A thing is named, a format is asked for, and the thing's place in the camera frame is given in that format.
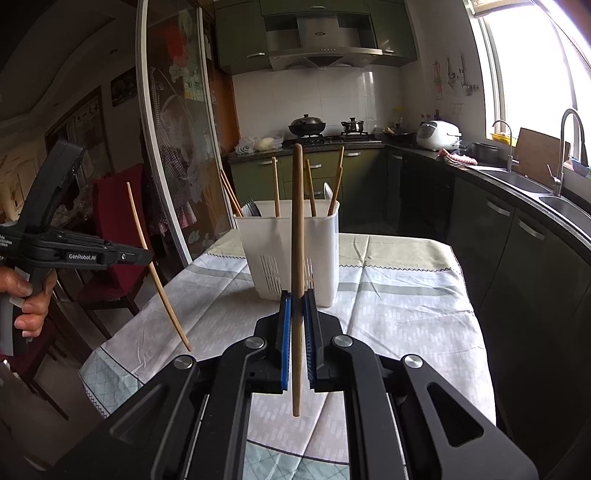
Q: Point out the steel double sink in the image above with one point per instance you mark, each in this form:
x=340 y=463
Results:
x=517 y=180

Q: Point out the black built-in appliance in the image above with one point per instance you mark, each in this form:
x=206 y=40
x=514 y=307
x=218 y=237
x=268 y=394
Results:
x=425 y=198

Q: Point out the red fabric chair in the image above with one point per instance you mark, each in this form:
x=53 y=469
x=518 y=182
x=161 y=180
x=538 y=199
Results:
x=120 y=221

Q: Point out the dark green sink cabinets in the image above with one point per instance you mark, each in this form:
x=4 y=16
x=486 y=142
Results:
x=517 y=286

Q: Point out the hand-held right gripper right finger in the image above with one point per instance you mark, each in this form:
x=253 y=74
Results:
x=310 y=346

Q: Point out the small steel faucet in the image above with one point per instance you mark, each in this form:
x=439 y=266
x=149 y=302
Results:
x=509 y=147

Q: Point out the window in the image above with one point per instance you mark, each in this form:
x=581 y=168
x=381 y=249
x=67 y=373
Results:
x=531 y=60

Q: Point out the condiment bottles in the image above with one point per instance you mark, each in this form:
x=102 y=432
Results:
x=433 y=117

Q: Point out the hanging wall utensils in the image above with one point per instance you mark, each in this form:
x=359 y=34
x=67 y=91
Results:
x=455 y=78

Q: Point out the person's left hand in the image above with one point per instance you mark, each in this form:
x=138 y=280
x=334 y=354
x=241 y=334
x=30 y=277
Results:
x=37 y=309

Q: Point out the white rice cooker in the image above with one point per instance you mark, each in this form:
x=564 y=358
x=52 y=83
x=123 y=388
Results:
x=436 y=136

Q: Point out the framed wall picture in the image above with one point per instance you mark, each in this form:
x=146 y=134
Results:
x=90 y=138

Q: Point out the steel pot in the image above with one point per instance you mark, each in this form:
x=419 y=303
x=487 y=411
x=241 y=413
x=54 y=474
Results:
x=353 y=127

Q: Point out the bluish plastic bag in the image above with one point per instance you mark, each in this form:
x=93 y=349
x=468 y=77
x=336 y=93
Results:
x=244 y=148

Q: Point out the white plastic bag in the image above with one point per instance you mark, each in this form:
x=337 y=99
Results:
x=267 y=144

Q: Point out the wooden cutting board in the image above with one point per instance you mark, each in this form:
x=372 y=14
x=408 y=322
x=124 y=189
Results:
x=540 y=157

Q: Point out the small dark wall picture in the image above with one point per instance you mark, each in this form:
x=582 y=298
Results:
x=123 y=86

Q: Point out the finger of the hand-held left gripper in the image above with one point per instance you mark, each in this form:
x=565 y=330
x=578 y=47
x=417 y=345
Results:
x=131 y=257

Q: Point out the yellow sponge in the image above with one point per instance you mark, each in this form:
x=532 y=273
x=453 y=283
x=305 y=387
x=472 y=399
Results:
x=502 y=138

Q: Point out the pink cloth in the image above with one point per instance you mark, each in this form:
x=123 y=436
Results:
x=457 y=158

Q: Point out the tall steel faucet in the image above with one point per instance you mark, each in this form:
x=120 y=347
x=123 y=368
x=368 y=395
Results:
x=564 y=134

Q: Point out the steel range hood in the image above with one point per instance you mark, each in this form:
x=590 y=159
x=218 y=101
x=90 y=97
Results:
x=318 y=41

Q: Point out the painted glass sliding door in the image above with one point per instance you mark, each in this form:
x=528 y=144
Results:
x=184 y=138

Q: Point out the green lower cabinets with drawers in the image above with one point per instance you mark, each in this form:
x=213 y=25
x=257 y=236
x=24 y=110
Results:
x=364 y=184

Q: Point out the black frying pan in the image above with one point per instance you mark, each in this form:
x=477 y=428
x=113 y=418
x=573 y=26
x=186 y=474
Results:
x=399 y=135

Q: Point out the dark cooking pot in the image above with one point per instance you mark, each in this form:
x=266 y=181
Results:
x=484 y=152

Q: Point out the black wok with lid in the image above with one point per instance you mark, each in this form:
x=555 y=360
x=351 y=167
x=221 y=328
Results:
x=307 y=125

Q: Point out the gas stove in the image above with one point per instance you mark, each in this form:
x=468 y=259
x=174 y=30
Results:
x=337 y=138

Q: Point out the green upper cabinets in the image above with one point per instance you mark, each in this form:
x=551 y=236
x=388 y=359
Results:
x=240 y=41

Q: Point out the bunch of wooden chopsticks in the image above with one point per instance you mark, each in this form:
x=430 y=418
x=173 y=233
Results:
x=275 y=184

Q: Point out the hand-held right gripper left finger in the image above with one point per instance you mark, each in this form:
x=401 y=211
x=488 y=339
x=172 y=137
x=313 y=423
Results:
x=286 y=346

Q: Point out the metal spoon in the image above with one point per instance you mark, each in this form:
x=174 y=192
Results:
x=328 y=191

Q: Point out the dark metal fork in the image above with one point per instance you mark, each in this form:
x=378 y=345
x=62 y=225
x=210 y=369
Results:
x=251 y=208

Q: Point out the white plastic utensil holder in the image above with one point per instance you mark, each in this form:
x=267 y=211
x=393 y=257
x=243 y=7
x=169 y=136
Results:
x=268 y=244

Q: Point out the single wooden chopstick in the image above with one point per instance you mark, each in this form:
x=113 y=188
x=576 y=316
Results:
x=298 y=230
x=169 y=300

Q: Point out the patterned tablecloth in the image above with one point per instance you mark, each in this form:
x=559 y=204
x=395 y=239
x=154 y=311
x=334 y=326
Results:
x=392 y=314

